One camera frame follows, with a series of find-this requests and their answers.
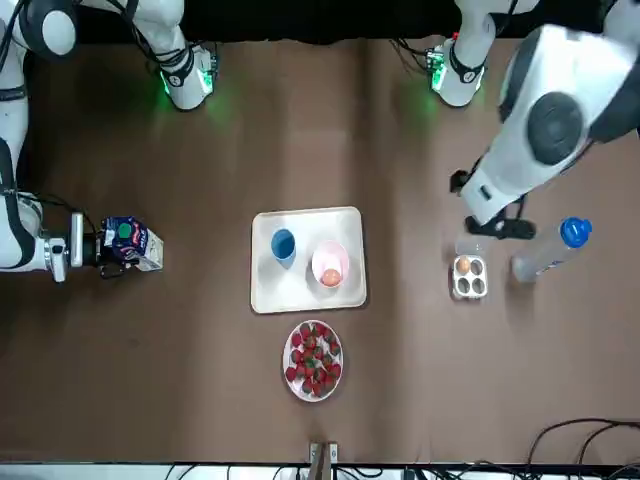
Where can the white egg holder clear lid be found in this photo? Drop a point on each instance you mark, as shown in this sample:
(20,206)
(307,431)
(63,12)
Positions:
(470,276)

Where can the blue plastic cup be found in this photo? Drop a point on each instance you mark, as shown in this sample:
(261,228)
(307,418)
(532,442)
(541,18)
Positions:
(283,245)

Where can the blue white milk carton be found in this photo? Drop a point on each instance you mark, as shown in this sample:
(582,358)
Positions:
(142,247)

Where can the white rectangular tray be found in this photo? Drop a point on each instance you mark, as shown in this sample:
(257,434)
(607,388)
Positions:
(280,295)

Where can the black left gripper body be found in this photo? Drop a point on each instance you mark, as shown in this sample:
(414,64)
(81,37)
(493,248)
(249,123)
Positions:
(502,226)

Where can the brown egg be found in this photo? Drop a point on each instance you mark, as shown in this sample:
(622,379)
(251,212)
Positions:
(330,276)
(464,265)

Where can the pink plastic bowl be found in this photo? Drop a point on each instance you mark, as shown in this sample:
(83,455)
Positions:
(330,257)

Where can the aluminium profile post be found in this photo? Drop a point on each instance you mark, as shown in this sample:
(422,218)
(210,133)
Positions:
(322,460)

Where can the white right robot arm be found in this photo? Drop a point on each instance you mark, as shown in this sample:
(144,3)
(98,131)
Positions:
(185,75)

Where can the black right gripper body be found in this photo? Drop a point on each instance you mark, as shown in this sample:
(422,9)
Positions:
(92,247)

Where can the white plate with strawberries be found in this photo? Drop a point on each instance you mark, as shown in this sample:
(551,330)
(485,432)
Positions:
(313,360)

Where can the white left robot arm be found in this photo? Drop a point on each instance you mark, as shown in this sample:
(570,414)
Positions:
(560,55)

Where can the clear bottle with blue cap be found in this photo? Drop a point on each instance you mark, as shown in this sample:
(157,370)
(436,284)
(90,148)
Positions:
(545,255)

